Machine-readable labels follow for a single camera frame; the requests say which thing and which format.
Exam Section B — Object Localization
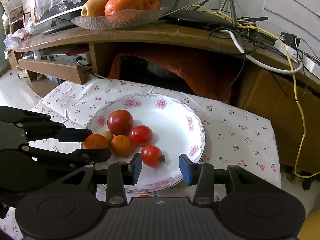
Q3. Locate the red tomato with stem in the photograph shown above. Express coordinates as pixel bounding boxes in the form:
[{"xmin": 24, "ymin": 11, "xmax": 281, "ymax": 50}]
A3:
[{"xmin": 140, "ymin": 145, "xmax": 165, "ymax": 167}]

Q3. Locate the television with lace cover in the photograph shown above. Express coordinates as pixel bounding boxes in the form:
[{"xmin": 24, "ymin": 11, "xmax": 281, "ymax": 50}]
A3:
[{"xmin": 31, "ymin": 0, "xmax": 101, "ymax": 36}]

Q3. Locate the cherry print tablecloth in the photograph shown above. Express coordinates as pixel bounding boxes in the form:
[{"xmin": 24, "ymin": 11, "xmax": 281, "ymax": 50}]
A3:
[{"xmin": 0, "ymin": 77, "xmax": 282, "ymax": 240}]

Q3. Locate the orange mandarin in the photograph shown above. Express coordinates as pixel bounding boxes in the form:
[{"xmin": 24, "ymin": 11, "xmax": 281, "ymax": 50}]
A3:
[{"xmin": 82, "ymin": 134, "xmax": 109, "ymax": 150}]

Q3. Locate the yellow cable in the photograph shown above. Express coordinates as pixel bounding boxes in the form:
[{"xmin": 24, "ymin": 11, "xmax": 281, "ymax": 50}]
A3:
[{"xmin": 182, "ymin": 3, "xmax": 320, "ymax": 179}]

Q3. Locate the small mandarin in plate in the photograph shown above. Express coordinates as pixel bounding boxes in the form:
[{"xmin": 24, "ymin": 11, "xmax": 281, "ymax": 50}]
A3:
[{"xmin": 111, "ymin": 135, "xmax": 135, "ymax": 157}]

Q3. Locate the small brown kiwi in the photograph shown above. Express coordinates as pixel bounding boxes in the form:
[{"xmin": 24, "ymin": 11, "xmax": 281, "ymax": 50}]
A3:
[{"xmin": 101, "ymin": 131, "xmax": 114, "ymax": 144}]

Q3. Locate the smooth orange fruit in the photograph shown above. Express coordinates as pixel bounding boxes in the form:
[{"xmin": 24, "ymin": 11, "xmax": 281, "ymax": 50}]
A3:
[{"xmin": 138, "ymin": 194, "xmax": 153, "ymax": 198}]

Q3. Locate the black router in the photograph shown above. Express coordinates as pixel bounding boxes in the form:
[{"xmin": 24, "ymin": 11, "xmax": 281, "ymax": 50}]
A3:
[{"xmin": 161, "ymin": 0, "xmax": 268, "ymax": 29}]

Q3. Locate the white power strip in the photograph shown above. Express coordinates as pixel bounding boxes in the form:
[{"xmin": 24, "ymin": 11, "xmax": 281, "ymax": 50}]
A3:
[{"xmin": 284, "ymin": 44, "xmax": 319, "ymax": 79}]

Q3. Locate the glass fruit bowl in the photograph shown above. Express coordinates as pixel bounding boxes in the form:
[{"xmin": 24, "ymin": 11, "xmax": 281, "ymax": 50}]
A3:
[{"xmin": 71, "ymin": 7, "xmax": 169, "ymax": 30}]

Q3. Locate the large red tomato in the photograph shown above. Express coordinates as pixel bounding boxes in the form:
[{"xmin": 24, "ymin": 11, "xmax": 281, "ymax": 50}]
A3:
[{"xmin": 129, "ymin": 125, "xmax": 153, "ymax": 146}]

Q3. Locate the wooden tv stand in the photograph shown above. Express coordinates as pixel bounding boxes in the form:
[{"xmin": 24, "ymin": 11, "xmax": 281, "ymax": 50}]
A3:
[{"xmin": 14, "ymin": 23, "xmax": 319, "ymax": 173}]

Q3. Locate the red apple in bowl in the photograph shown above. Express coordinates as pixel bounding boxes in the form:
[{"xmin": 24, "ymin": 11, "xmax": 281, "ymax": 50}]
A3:
[{"xmin": 142, "ymin": 0, "xmax": 161, "ymax": 10}]

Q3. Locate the dark red tomato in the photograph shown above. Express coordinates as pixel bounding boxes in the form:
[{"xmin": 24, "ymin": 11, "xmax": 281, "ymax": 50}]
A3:
[{"xmin": 107, "ymin": 109, "xmax": 133, "ymax": 136}]

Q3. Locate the white cable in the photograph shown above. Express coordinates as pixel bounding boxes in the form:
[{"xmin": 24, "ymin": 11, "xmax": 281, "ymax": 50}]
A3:
[{"xmin": 220, "ymin": 29, "xmax": 304, "ymax": 75}]

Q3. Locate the red cloth under stand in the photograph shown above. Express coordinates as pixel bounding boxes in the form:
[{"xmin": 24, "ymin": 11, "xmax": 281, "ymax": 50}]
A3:
[{"xmin": 108, "ymin": 51, "xmax": 242, "ymax": 103}]

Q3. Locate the white floral plate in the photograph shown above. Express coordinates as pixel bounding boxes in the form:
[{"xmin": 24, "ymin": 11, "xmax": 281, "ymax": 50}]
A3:
[{"xmin": 86, "ymin": 93, "xmax": 205, "ymax": 194}]

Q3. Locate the orange in glass bowl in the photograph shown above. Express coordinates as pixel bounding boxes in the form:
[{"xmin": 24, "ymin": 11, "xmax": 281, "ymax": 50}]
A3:
[{"xmin": 104, "ymin": 0, "xmax": 144, "ymax": 16}]

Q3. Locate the yellow apple in bowl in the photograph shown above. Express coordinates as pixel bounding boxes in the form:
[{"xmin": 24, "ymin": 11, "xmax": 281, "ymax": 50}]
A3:
[{"xmin": 81, "ymin": 0, "xmax": 109, "ymax": 17}]

